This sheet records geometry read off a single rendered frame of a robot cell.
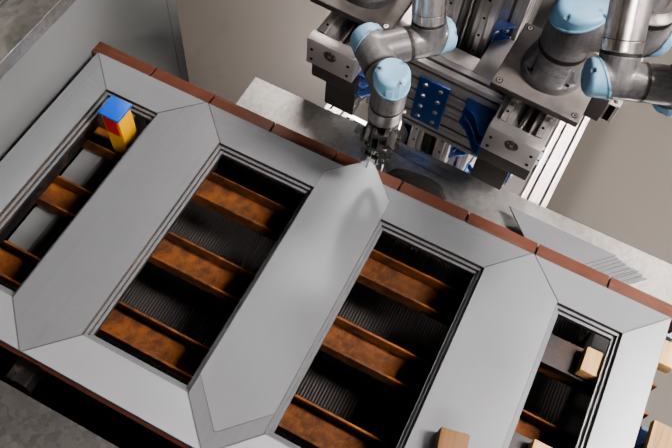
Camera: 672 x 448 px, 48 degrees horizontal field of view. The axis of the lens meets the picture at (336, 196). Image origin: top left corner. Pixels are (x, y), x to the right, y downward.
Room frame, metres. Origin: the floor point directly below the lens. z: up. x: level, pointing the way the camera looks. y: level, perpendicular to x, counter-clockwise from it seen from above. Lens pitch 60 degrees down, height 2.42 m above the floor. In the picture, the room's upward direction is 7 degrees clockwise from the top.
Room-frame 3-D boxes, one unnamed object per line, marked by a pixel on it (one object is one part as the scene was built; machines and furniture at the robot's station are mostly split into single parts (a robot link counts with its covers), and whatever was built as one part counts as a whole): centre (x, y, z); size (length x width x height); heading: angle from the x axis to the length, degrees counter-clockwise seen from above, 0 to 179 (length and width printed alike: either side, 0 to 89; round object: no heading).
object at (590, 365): (0.58, -0.62, 0.79); 0.06 x 0.05 x 0.04; 159
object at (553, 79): (1.21, -0.47, 1.09); 0.15 x 0.15 x 0.10
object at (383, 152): (0.96, -0.08, 1.04); 0.09 x 0.08 x 0.12; 173
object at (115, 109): (1.04, 0.57, 0.88); 0.06 x 0.06 x 0.02; 69
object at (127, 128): (1.04, 0.57, 0.78); 0.05 x 0.05 x 0.19; 69
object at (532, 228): (0.88, -0.62, 0.70); 0.39 x 0.12 x 0.04; 69
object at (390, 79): (0.97, -0.08, 1.20); 0.09 x 0.08 x 0.11; 26
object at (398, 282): (0.83, -0.01, 0.70); 1.66 x 0.08 x 0.05; 69
